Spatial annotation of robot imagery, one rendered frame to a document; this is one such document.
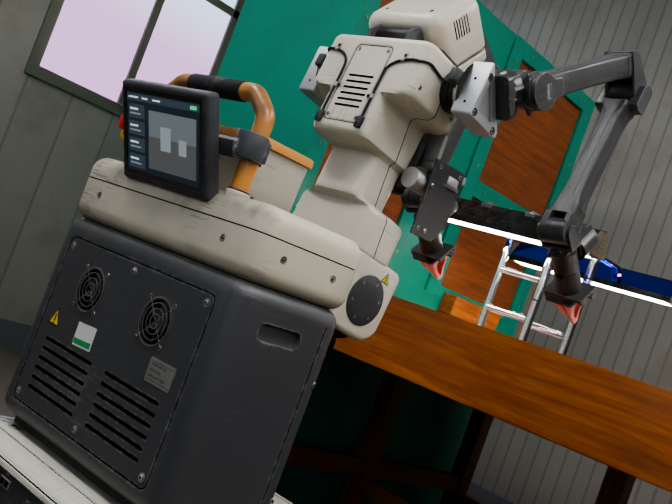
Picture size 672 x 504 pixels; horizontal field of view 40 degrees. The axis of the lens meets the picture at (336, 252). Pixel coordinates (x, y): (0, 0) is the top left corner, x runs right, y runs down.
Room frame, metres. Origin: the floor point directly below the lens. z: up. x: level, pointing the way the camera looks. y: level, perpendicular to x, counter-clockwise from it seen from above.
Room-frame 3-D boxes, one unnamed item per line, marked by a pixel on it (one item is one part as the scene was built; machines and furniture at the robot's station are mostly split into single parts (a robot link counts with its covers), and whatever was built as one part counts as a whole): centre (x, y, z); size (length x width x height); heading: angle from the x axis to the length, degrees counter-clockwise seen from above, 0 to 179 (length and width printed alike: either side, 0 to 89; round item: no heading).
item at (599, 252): (2.60, -0.42, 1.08); 0.62 x 0.08 x 0.07; 46
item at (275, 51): (3.34, -0.10, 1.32); 1.36 x 0.55 x 0.95; 136
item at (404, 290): (3.34, -0.10, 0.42); 1.36 x 0.55 x 0.84; 136
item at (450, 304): (3.35, -0.53, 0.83); 0.30 x 0.06 x 0.07; 136
